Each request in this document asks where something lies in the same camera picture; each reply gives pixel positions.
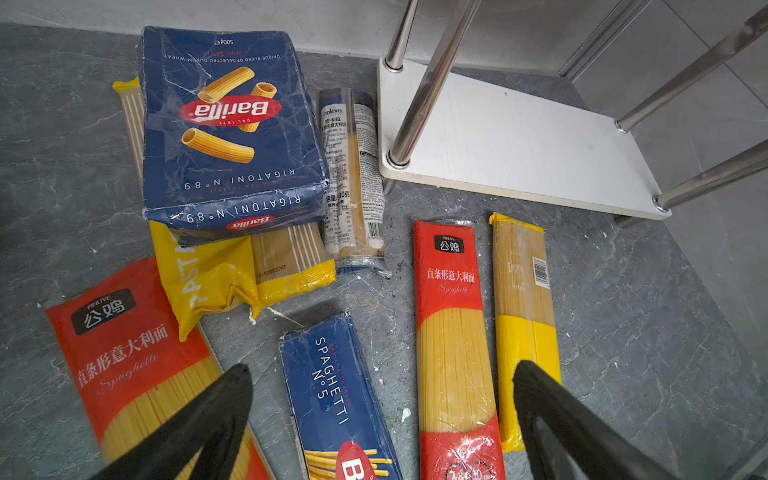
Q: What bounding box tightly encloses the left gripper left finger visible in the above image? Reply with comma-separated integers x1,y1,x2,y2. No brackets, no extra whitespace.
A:
93,363,253,479

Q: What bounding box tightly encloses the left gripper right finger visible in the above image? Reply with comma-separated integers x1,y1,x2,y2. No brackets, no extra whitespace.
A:
513,360,674,479

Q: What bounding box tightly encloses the blue Barilla rigatoni box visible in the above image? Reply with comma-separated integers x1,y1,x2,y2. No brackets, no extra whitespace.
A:
139,26,329,246

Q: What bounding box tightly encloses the blue Barilla spaghetti box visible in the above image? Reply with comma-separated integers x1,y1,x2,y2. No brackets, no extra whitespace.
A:
279,312,403,479

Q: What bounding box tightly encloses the clear labelled spaghetti bag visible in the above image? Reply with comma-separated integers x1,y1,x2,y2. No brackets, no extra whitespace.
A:
318,88,391,279

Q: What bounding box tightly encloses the yellow pasta bag under box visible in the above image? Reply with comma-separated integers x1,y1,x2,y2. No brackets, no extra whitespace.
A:
112,76,337,343

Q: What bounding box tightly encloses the yellow barcode spaghetti bag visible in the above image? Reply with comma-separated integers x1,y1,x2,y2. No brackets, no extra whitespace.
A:
489,212,562,453

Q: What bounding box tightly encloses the white two-tier shelf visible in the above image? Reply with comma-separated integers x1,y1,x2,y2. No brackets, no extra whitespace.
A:
378,1,767,227

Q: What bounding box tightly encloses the red spaghetti bag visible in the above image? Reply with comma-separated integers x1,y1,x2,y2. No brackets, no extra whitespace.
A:
47,258,274,479
413,220,505,479

